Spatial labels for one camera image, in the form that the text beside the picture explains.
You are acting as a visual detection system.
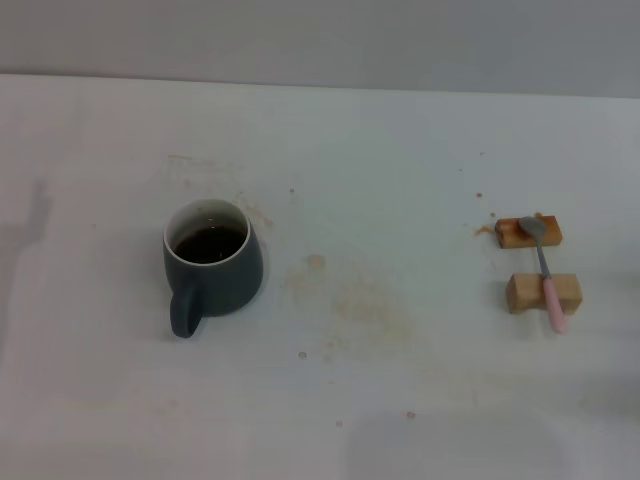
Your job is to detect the dark grey ceramic cup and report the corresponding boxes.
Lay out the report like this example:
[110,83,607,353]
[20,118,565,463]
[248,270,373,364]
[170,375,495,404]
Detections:
[161,198,265,340]

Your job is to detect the pink handled metal spoon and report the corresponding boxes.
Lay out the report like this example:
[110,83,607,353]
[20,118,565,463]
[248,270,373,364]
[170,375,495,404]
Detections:
[517,215,570,335]

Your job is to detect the coffee stained wooden block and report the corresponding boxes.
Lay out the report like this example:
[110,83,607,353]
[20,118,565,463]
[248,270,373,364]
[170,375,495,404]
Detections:
[494,214,564,250]

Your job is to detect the light wooden block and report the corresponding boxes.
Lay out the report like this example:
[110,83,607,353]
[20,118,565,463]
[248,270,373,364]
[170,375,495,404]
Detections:
[504,272,584,316]

